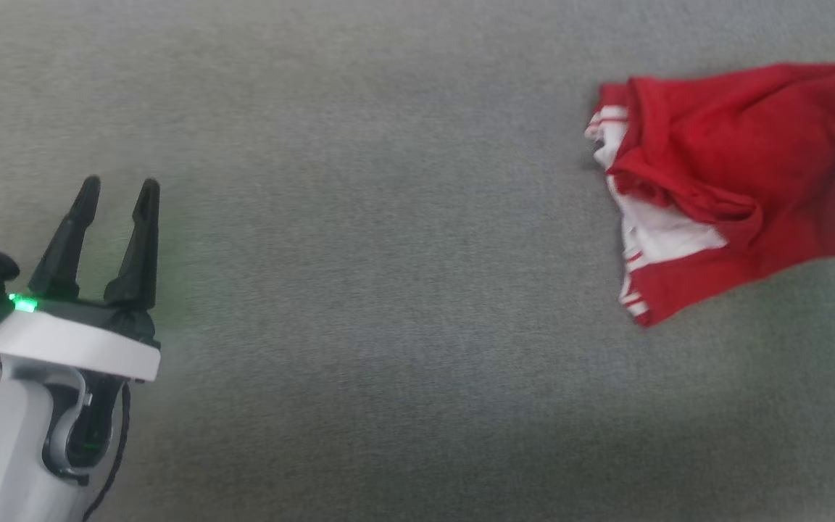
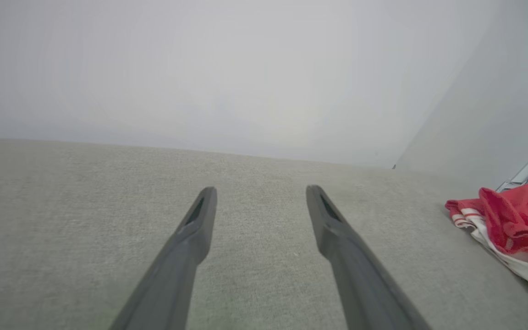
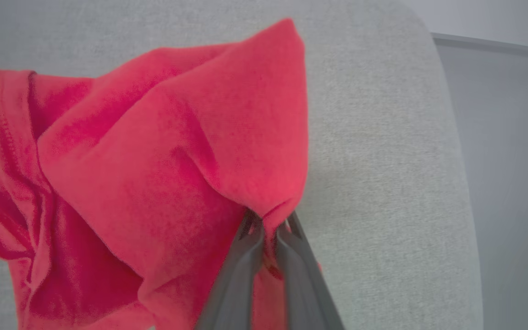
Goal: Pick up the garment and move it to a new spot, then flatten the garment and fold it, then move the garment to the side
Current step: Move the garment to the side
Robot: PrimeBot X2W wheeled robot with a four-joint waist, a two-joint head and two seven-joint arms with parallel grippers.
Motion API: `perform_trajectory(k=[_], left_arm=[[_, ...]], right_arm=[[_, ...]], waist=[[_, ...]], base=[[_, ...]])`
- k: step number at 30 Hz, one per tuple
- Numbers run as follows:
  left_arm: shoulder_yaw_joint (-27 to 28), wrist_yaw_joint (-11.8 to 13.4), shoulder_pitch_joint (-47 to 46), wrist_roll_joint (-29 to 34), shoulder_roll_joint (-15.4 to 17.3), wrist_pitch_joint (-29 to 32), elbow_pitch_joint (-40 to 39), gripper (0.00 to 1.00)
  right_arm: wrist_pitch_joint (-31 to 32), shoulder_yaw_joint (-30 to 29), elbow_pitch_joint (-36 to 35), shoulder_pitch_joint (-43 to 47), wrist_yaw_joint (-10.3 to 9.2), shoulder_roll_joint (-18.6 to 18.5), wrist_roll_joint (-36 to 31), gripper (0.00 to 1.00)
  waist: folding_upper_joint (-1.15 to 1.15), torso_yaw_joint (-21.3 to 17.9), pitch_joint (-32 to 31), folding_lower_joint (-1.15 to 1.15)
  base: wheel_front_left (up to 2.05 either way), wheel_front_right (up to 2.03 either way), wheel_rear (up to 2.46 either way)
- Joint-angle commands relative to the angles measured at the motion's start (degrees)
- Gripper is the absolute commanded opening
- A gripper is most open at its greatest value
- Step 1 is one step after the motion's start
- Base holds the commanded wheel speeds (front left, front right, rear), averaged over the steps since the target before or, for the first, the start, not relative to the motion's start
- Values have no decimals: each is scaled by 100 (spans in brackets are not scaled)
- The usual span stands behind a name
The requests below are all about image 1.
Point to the red and white jersey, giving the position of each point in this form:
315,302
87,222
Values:
722,181

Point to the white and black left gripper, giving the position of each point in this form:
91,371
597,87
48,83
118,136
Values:
77,341

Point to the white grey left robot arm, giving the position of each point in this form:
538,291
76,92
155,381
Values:
4,449

